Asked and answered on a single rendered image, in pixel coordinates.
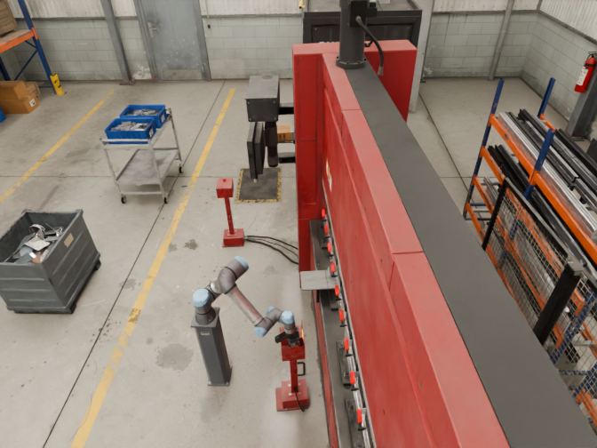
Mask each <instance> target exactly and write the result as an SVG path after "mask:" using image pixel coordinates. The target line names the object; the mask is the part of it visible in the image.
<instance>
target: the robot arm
mask: <svg viewBox="0 0 597 448"><path fill-rule="evenodd" d="M248 269H249V265H248V263H247V261H246V260H245V259H244V258H242V257H240V256H236V257H235V258H233V259H232V260H231V261H230V262H229V263H228V264H227V265H226V266H225V267H223V268H222V269H221V270H220V271H219V276H218V277H216V278H214V279H213V280H212V281H211V282H210V283H209V284H208V285H207V286H206V287H204V288H203V289H201V290H200V289H199V290H197V291H196V292H195V293H194V294H193V303H194V306H195V320H196V322H197V323H198V324H210V323H211V322H213V321H214V319H215V318H216V311H215V309H214V308H213V307H212V306H211V304H212V302H213V301H214V300H215V299H217V298H218V297H219V296H220V295H221V294H222V293H224V294H225V295H227V296H228V297H229V298H230V299H231V300H232V301H233V302H234V303H235V305H236V306H237V307H238V308H239V309H241V311H242V312H243V313H244V314H245V315H246V316H247V318H248V319H249V320H250V321H251V322H252V323H253V325H254V326H255V327H256V328H255V329H254V332H255V333H256V334H257V335H258V336H259V337H264V336H265V335H266V334H267V333H268V332H269V330H270V329H271V328H272V327H273V326H274V325H275V324H276V322H279V323H281V324H283V327H284V332H282V333H280V334H278V335H277V336H275V342H276V343H279V342H281V341H283V340H286V339H287V341H288V344H289V348H292V347H298V346H297V345H295V344H296V343H297V344H300V340H299V328H298V327H296V325H295V320H294V315H293V313H292V312H291V311H287V310H286V311H282V310H280V309H278V308H275V307H269V308H268V309H267V312H266V315H267V316H266V317H265V318H264V317H263V316H262V315H261V314H260V313H259V312H258V311H257V310H256V309H255V308H254V307H253V305H252V304H251V303H250V302H249V301H248V300H247V298H246V297H245V296H244V295H243V294H242V292H241V291H240V290H239V289H238V288H237V284H236V283H235V281H236V280H237V279H239V278H240V277H241V276H242V275H243V274H244V273H245V272H247V270H248ZM298 341H299V342H298Z"/></svg>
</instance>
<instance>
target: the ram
mask: <svg viewBox="0 0 597 448"><path fill-rule="evenodd" d="M327 161H328V176H327V172H326V165H327ZM329 168H330V176H331V192H330V182H329V179H330V178H329ZM322 178H323V183H324V187H323V189H324V188H325V191H324V194H325V192H326V196H325V199H326V197H327V201H328V205H327V208H328V206H329V210H330V214H329V217H330V219H331V223H332V228H333V232H334V236H335V241H336V245H335V249H336V246H337V251H338V255H337V258H338V260H339V264H340V268H341V273H342V277H343V282H344V286H345V291H346V295H345V291H344V286H343V291H344V295H345V299H347V304H348V308H349V313H350V317H351V322H352V326H353V331H354V339H355V344H356V348H357V353H358V357H359V362H360V366H361V371H362V379H363V384H364V388H365V393H366V397H367V402H368V407H369V412H370V420H371V425H372V429H373V434H374V438H375V443H376V447H377V448H438V447H437V444H436V442H435V438H434V433H433V430H432V427H431V424H430V421H429V419H428V416H427V412H426V408H425V405H424V401H423V398H422V396H421V393H420V389H419V386H418V382H417V379H416V375H415V373H414V370H413V367H412V363H411V360H410V356H409V353H408V349H407V347H406V344H405V341H404V338H403V335H402V330H401V326H400V324H399V321H398V318H397V315H396V312H395V309H394V304H393V301H392V298H391V295H390V292H389V291H388V288H387V285H386V280H385V276H384V272H383V269H382V267H381V264H380V260H379V257H378V253H377V249H376V246H375V244H374V241H373V238H372V234H371V232H370V227H369V223H368V221H367V218H366V215H365V211H364V209H363V206H362V200H361V198H360V195H359V192H358V189H357V186H356V183H355V180H354V175H353V172H352V169H351V166H350V163H349V160H348V157H347V154H346V149H345V146H344V143H343V140H342V137H341V135H340V132H339V128H338V123H337V120H336V117H335V115H334V111H333V108H332V105H331V103H330V97H329V94H328V92H327V88H324V103H323V156H322ZM323 183H322V184H323ZM327 201H326V203H327ZM329 210H328V212H329ZM330 226H331V224H330ZM332 228H331V231H332ZM333 232H332V235H333ZM333 240H334V237H333ZM335 241H334V244H335ZM337 251H336V253H337ZM339 264H338V267H339ZM339 272H340V269H339ZM341 273H340V276H341ZM342 277H341V281H342ZM343 282H342V285H343Z"/></svg>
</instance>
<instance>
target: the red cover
mask: <svg viewBox="0 0 597 448"><path fill-rule="evenodd" d="M337 56H338V55H337V54H336V53H323V54H322V77H323V80H324V82H325V85H326V88H327V92H328V94H329V97H330V103H331V105H332V108H333V111H334V115H335V117H336V120H337V123H338V128H339V132H340V135H341V137H342V140H343V143H344V146H345V149H346V154H347V157H348V160H349V163H350V166H351V169H352V172H353V175H354V180H355V183H356V186H357V189H358V192H359V195H360V198H361V200H362V206H363V209H364V211H365V215H366V218H367V221H368V223H369V227H370V232H371V234H372V238H373V241H374V244H375V246H376V249H377V253H378V257H379V260H380V264H381V267H382V269H383V272H384V276H385V280H386V285H387V288H388V291H389V292H390V295H391V298H392V301H393V304H394V309H395V312H396V315H397V318H398V321H399V324H400V326H401V330H402V335H403V338H404V341H405V344H406V347H407V349H408V353H409V356H410V361H411V363H412V367H413V370H414V373H415V375H416V379H417V382H418V386H419V389H420V393H421V396H422V398H423V401H424V405H425V408H426V412H427V416H428V419H429V421H430V424H431V427H432V430H433V433H434V438H435V442H436V444H437V447H438V448H510V446H509V444H508V442H507V440H506V438H505V434H504V432H503V430H502V428H501V426H500V424H499V422H498V418H497V416H496V414H495V412H494V410H493V408H492V406H491V403H490V400H489V399H488V396H487V394H486V392H485V389H484V387H483V385H482V382H481V380H480V378H479V376H478V373H477V371H476V370H475V368H474V364H473V362H472V359H471V357H470V356H469V354H468V351H467V349H466V346H465V343H464V342H463V340H462V337H461V335H460V333H459V331H458V328H457V326H456V324H455V321H454V319H453V317H452V314H451V313H450V310H449V307H448V305H447V303H446V301H445V299H444V297H443V295H442V291H441V289H440V287H439V285H438V283H437V281H436V279H435V276H434V273H433V271H432V269H431V267H430V265H429V262H428V260H427V258H426V255H425V254H424V251H423V249H422V246H421V244H420V242H419V240H418V237H417V235H416V232H415V230H414V228H413V227H412V224H411V222H410V218H409V216H408V214H407V213H406V210H405V208H404V206H403V204H402V200H401V198H400V196H399V194H398V192H397V190H396V187H395V185H394V183H393V180H392V178H391V176H390V174H389V171H388V170H387V168H386V164H385V162H384V160H383V157H382V155H381V154H380V152H379V149H378V146H377V143H376V141H375V140H374V138H373V135H372V133H371V131H370V127H369V126H368V124H367V121H366V119H365V117H364V115H363V112H362V110H361V108H360V105H359V103H358V101H357V99H356V97H355V95H354V91H353V89H352V87H351V85H350V83H349V81H348V79H347V77H346V73H345V71H344V69H343V68H340V67H338V66H336V58H337Z"/></svg>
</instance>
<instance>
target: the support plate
mask: <svg viewBox="0 0 597 448"><path fill-rule="evenodd" d="M326 273H327V274H325V270H316V271H300V279H301V289H302V291H311V290H326V289H335V285H337V280H335V279H333V278H330V277H329V273H328V270H326ZM326 276H327V279H326ZM327 282H328V285H327ZM328 287H329V288H328Z"/></svg>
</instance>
